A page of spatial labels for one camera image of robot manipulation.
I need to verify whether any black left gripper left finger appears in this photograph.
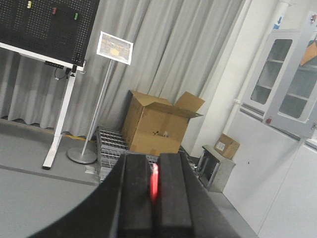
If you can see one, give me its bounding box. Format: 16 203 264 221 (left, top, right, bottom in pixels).
119 154 152 230

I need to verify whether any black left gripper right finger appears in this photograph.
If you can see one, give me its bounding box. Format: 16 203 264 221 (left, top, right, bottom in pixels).
156 153 192 230

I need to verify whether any red plastic spoon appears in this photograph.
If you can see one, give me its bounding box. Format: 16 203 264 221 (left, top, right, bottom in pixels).
150 164 159 204

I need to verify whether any grey glass door cabinet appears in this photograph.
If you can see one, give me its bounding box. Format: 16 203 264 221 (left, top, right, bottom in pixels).
240 11 317 138

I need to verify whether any large open cardboard box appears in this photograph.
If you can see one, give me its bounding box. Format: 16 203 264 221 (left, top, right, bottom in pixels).
122 90 205 156

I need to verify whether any small cardboard box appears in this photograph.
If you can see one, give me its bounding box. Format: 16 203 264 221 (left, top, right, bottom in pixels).
214 134 240 159

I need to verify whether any sign on metal stand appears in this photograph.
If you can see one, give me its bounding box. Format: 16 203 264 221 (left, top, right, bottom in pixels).
67 31 134 165

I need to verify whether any black pegboard on stand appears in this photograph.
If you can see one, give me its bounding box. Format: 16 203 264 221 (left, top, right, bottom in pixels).
0 0 100 170

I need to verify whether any grey metal frame block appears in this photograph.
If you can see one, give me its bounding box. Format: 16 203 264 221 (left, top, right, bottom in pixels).
195 145 235 193

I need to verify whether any wire mesh cage pallet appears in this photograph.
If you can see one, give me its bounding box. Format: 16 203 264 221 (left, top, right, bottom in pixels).
95 126 199 184

